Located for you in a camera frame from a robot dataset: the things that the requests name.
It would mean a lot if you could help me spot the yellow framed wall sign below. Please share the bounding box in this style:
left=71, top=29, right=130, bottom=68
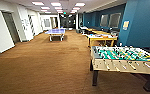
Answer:
left=122, top=20, right=130, bottom=31

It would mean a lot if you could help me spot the interior glass window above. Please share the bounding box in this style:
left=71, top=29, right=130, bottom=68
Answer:
left=109, top=12, right=122, bottom=28
left=100, top=13, right=109, bottom=28

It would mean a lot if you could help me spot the white double door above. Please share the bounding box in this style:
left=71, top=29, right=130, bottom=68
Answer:
left=0, top=9, right=16, bottom=57

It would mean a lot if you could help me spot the ceiling light panel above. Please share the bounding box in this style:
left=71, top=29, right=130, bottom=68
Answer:
left=74, top=2, right=86, bottom=7
left=50, top=2, right=63, bottom=7
left=31, top=1, right=45, bottom=6
left=72, top=7, right=81, bottom=11
left=54, top=6, right=63, bottom=10
left=40, top=6, right=51, bottom=10

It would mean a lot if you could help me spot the green foosball gaming table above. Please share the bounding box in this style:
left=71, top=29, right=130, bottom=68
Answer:
left=89, top=45, right=150, bottom=93

